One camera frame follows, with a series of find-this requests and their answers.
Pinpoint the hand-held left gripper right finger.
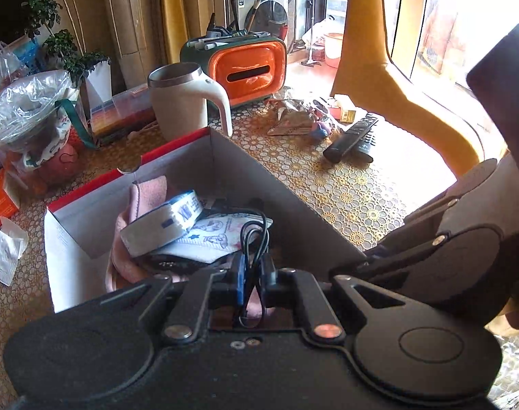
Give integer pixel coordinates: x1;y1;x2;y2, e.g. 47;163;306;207
259;254;407;344

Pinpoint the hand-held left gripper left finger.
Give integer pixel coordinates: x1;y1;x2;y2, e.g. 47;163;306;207
114;253;247;345

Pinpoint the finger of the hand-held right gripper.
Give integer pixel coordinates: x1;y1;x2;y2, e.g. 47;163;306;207
402;196;462;228
330;233;452;304

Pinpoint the black cable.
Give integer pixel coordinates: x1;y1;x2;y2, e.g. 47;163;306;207
233;221;271;329

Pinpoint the white red cardboard box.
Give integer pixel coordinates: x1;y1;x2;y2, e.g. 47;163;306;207
44;127;370;313

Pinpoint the printed face mask pack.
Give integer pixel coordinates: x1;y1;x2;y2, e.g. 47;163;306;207
154;213;274;264

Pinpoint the white blue tissue pack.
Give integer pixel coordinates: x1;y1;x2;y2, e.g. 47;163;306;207
120;190;206;258

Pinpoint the short black remote control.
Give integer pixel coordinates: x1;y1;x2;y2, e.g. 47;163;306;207
353;130;377;163

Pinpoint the long black remote control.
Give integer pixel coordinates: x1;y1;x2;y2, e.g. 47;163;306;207
323;113;379;164

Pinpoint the pink cloth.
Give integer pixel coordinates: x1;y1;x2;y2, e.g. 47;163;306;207
106;174;266;321

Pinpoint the pink bucket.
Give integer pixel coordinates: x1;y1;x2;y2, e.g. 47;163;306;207
323;33;345;69

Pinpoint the orange chair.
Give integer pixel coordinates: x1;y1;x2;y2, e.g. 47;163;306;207
330;0;510;180

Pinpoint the colourful compartment storage box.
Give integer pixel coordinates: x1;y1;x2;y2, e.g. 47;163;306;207
90;86;158;140

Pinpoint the orange green desk organizer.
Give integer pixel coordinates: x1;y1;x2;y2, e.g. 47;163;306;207
179;34;288;109

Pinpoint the white plastic bag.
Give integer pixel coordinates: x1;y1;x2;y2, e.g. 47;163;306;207
301;16;334;47

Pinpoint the white plant pot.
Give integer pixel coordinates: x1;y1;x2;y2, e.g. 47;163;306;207
83;62;113;109

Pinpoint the crumpled white tissue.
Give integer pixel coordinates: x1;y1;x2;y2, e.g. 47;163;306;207
0;216;29;287

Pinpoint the washing machine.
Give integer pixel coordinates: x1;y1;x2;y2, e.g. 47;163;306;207
226;0;291;45

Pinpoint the small makeup brush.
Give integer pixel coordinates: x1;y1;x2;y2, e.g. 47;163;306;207
246;0;262;32

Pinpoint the yellow curtain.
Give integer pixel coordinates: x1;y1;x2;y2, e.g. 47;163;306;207
158;0;191;64

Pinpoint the clear plastic bag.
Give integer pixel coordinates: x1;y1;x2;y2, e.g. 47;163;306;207
0;69;80;153

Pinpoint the beige standing air conditioner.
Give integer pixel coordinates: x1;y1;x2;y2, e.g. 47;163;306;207
99;0;160;58

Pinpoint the blue print plastic bag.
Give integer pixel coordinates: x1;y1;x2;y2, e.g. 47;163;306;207
0;40;35;90

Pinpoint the green leafy plant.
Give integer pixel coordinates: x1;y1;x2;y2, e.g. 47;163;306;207
22;0;111;86

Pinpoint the beige mug with handle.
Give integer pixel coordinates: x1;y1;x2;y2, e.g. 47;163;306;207
147;62;233;142

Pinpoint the green ribbon strap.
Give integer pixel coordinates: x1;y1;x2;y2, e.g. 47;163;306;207
55;98;100;151

